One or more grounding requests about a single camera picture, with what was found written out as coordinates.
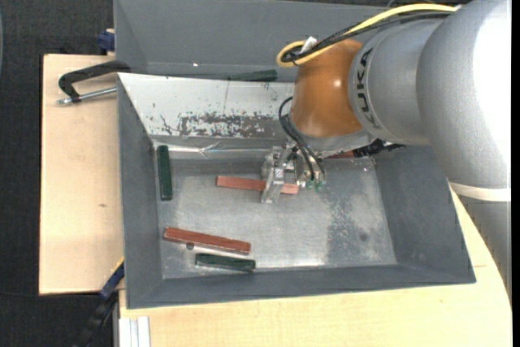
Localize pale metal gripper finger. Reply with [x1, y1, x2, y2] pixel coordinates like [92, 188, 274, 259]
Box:
[262, 150, 281, 181]
[259, 168, 286, 205]

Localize red-brown block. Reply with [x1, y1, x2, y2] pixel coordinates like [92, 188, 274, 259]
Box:
[162, 226, 252, 256]
[215, 175, 300, 196]

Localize grey metal bin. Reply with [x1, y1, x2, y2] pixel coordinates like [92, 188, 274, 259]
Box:
[112, 0, 477, 310]

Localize dark green flat block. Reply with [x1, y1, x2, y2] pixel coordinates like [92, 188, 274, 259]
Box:
[194, 253, 257, 274]
[156, 145, 174, 202]

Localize pale wood flat board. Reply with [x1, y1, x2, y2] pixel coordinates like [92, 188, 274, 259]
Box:
[38, 53, 125, 296]

